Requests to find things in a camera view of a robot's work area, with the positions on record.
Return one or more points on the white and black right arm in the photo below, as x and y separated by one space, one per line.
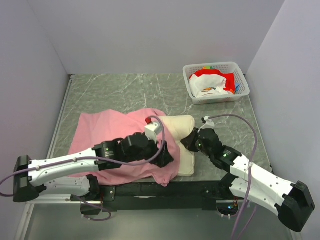
291 202

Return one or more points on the white and red printed cloth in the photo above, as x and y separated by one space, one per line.
211 82

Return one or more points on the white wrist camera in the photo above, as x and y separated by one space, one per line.
152 129
208 123

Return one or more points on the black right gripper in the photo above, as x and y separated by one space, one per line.
189 140

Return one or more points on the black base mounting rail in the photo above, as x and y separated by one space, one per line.
204 195

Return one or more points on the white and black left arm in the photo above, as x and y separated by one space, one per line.
73 174

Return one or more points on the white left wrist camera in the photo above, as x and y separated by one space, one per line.
152 129

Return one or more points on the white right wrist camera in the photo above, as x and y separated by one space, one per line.
208 123

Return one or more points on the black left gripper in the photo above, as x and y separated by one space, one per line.
164 159

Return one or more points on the white plastic mesh basket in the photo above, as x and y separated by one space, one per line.
224 67

